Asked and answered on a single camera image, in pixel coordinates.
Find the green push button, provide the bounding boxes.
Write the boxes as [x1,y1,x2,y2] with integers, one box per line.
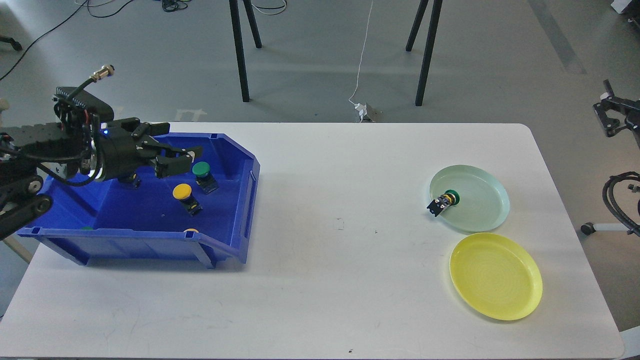
[191,161,219,194]
[426,189,461,217]

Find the white cable with plug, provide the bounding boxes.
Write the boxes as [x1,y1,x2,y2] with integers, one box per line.
[348,0,382,123]

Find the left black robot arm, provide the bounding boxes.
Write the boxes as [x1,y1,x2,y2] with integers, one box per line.
[0,64,203,240]

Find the light green plate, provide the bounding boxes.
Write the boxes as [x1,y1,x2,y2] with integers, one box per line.
[429,164,511,233]

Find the black floor cables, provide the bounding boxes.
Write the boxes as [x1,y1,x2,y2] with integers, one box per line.
[0,0,191,82]

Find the yellow plate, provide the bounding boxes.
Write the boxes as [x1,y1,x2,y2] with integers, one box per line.
[448,232,544,321]

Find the yellow push button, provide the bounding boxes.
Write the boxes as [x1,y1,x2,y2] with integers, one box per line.
[172,183,202,217]
[118,171,142,189]

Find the green push button in bin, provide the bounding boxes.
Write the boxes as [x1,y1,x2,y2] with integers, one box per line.
[191,161,219,194]

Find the right black tripod legs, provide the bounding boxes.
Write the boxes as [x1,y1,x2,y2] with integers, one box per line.
[405,0,444,107]

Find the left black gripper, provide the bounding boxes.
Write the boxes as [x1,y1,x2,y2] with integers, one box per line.
[96,117,203,182]

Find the blue plastic bin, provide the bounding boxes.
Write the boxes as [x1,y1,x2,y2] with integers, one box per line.
[16,133,260,269]

